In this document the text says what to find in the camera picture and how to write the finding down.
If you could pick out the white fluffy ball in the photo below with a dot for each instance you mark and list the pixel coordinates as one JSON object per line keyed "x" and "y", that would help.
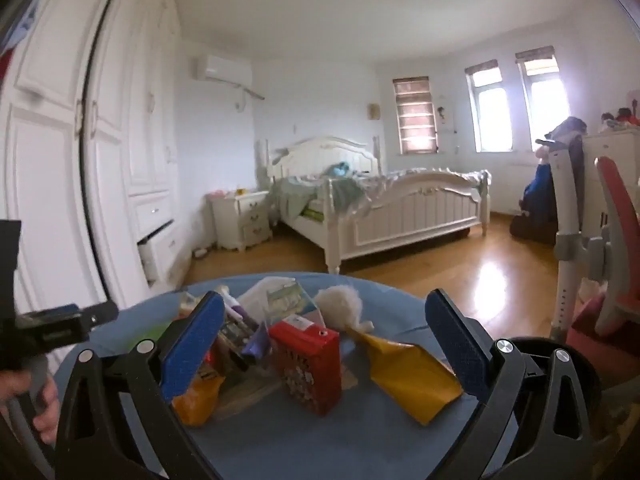
{"x": 340, "y": 307}

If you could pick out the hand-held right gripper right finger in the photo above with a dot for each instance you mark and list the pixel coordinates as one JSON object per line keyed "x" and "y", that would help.
{"x": 457, "y": 345}

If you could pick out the green blanket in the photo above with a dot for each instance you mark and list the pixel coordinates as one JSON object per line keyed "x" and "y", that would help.
{"x": 345, "y": 192}

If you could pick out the teal plush toy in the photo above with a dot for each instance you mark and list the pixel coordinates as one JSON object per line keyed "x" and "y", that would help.
{"x": 340, "y": 169}

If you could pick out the yellow cloth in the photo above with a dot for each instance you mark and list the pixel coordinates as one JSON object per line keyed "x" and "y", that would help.
{"x": 410, "y": 380}

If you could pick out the white wardrobe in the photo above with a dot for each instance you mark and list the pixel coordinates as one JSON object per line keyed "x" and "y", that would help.
{"x": 55, "y": 135}

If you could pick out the pink desk chair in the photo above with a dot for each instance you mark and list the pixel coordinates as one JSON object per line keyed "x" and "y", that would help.
{"x": 617, "y": 220}

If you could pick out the white nightstand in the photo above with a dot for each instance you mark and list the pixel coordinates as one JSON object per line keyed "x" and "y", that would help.
{"x": 245, "y": 220}

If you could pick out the red box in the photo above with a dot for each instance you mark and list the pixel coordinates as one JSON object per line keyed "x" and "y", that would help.
{"x": 307, "y": 370}

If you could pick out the person's left hand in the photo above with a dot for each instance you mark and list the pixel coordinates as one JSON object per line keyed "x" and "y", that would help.
{"x": 47, "y": 410}

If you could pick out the red plush toy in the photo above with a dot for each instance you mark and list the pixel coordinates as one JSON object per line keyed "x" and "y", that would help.
{"x": 622, "y": 115}

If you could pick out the white tube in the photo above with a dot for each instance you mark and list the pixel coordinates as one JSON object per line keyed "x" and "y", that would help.
{"x": 231, "y": 305}

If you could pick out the blue cloth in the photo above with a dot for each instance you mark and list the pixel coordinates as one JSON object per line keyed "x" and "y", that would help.
{"x": 540, "y": 190}

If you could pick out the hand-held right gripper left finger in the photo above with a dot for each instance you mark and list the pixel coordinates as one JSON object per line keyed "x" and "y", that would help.
{"x": 192, "y": 345}

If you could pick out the window with brown blind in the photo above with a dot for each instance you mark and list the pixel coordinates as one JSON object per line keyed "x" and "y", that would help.
{"x": 545, "y": 105}
{"x": 490, "y": 110}
{"x": 415, "y": 117}

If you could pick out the white air conditioner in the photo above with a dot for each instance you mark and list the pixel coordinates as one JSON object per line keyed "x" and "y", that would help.
{"x": 222, "y": 70}

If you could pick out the white cabinet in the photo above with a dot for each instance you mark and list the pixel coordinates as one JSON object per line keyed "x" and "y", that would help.
{"x": 612, "y": 145}

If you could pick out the dark jacket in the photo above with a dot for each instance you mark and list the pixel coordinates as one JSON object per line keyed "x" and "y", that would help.
{"x": 567, "y": 132}

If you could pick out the blue tablecloth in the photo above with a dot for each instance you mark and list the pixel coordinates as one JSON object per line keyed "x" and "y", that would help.
{"x": 380, "y": 440}

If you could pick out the purple wrapper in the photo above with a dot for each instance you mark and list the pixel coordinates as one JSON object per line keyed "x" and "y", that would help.
{"x": 259, "y": 342}

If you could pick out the white bed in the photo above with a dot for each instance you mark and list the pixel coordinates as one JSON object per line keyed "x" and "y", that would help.
{"x": 415, "y": 215}

